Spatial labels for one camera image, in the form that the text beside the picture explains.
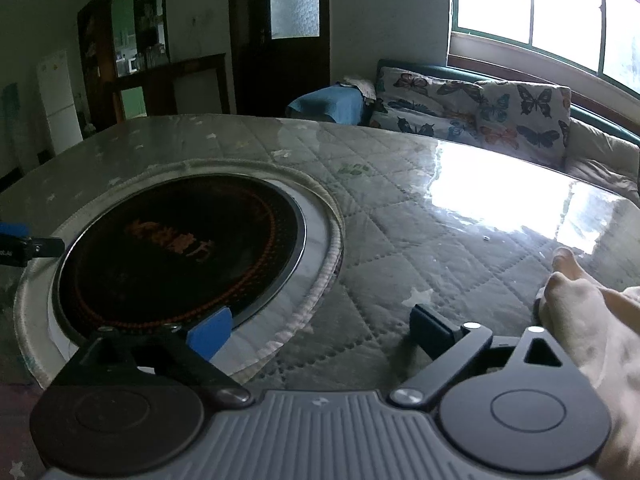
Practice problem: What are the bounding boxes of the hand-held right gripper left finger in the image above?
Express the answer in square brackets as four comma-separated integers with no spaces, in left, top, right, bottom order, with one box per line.
[50,307,253,407]

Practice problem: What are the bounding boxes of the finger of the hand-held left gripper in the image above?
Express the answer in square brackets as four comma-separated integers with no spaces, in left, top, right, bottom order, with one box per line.
[0,222,66,267]

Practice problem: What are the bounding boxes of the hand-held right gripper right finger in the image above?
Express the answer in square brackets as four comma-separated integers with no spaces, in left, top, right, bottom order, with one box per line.
[389,304,583,407]

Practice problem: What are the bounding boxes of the cream cloth garment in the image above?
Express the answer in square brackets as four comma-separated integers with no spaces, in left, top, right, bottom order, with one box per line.
[532,246,640,480]

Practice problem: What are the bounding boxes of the round black cooktop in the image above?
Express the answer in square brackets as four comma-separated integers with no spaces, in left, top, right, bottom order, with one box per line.
[50,172,308,346]

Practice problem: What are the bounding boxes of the grey star quilted table cover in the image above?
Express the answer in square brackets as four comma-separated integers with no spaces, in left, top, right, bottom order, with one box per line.
[0,112,640,480]

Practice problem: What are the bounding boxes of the white refrigerator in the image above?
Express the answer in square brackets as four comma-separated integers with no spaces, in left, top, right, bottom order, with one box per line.
[36,49,84,157]

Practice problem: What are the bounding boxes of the dark wooden shelf unit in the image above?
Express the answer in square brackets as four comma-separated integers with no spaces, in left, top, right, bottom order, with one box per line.
[76,0,171,133]

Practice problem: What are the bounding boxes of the butterfly print pillow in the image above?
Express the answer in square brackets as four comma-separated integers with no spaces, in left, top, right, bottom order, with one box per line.
[370,67,483,147]
[474,80,572,170]

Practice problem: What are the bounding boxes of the cream cushion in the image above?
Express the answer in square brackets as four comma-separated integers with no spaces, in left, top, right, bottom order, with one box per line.
[562,119,640,196]

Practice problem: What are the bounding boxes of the dark wooden console table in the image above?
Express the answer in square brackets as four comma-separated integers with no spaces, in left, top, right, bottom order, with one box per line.
[102,52,232,123]

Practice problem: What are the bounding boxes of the blue towel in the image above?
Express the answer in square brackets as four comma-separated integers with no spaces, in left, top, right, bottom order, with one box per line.
[286,85,366,126]

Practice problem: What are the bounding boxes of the small cream cloth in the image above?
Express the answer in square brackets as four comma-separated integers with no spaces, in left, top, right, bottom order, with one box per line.
[342,77,376,101]

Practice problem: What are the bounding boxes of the blue sofa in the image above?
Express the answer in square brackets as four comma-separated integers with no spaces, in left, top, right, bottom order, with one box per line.
[286,59,640,196]

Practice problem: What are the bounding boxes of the dark wooden glass door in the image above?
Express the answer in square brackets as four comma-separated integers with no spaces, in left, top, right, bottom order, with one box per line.
[227,0,332,121]

